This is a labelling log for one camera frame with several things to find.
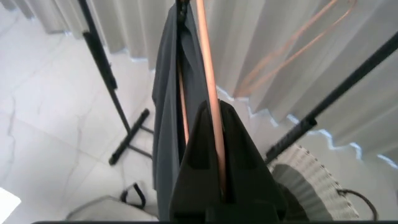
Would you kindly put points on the dark grey long-sleeved shirt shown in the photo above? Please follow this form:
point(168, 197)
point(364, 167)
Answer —
point(164, 124)

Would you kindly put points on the white laundry basket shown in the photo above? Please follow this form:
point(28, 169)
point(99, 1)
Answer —
point(314, 174)

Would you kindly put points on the black clothes rack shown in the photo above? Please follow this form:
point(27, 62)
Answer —
point(100, 59)

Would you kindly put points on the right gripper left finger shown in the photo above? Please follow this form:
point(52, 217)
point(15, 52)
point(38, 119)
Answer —
point(192, 193)

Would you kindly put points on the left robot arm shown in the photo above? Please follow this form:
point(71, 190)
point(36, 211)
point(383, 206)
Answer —
point(109, 211)

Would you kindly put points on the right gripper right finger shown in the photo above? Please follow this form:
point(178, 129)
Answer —
point(248, 193)

